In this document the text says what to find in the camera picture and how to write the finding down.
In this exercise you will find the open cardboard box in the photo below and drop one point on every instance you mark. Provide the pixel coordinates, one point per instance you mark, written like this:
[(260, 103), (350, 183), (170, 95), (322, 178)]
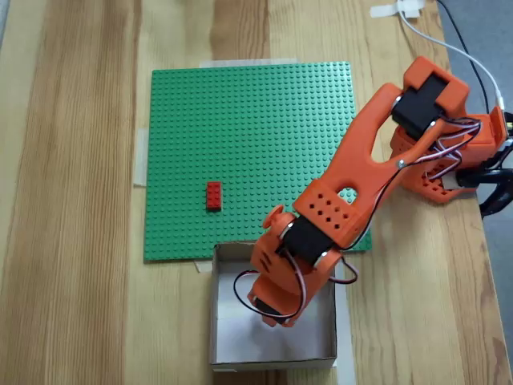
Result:
[(240, 345)]

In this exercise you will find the red lego block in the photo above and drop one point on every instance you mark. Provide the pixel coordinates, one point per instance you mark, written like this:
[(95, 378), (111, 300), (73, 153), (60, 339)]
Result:
[(214, 196)]

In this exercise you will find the green lego baseplate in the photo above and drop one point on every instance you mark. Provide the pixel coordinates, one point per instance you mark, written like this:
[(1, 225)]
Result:
[(240, 140)]

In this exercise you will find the translucent tape strip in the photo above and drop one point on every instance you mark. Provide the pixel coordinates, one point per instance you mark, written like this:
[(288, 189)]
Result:
[(248, 63), (202, 266), (141, 160)]

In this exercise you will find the black table clamp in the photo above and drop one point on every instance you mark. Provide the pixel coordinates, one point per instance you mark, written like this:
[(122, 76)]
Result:
[(493, 176)]

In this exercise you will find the white tape piece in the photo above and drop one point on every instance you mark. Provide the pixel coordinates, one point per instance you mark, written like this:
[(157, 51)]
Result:
[(401, 9)]

